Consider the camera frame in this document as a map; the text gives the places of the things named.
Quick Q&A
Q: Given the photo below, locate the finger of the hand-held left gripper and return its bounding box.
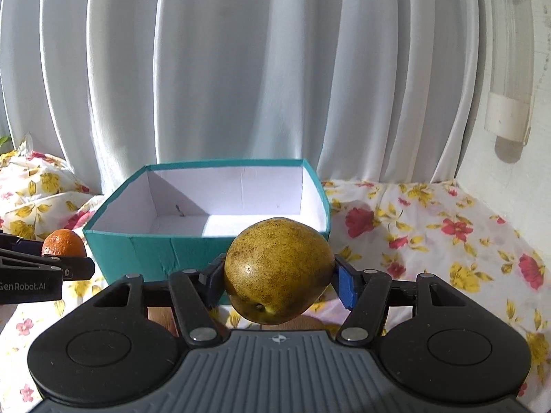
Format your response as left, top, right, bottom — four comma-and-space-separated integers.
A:
0, 248, 96, 282
0, 233, 46, 254

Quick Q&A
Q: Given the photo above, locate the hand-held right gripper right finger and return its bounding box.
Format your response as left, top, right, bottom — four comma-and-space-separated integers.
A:
331, 255, 463, 347

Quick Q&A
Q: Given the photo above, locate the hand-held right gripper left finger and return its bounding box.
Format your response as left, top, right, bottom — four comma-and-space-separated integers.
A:
92, 255, 230, 344

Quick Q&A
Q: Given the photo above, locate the mandarin orange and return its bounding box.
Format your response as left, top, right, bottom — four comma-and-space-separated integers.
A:
41, 229, 87, 258

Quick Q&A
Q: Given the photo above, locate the yellow-green speckled pear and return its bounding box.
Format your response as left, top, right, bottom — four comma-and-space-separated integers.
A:
223, 217, 334, 327

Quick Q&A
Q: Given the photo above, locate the teal cardboard box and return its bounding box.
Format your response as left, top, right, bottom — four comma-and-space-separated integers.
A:
83, 158, 332, 308

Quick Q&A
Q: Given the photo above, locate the floral pillow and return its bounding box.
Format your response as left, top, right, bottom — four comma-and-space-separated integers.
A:
0, 148, 106, 242

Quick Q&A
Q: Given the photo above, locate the floral bed sheet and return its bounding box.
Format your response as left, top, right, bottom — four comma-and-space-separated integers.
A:
0, 178, 551, 413

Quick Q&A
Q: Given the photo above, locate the white curtain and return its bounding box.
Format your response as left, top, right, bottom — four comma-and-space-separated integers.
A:
0, 0, 482, 195

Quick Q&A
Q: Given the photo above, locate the clear wall tube fixture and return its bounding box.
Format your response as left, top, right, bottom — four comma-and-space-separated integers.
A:
484, 0, 537, 145

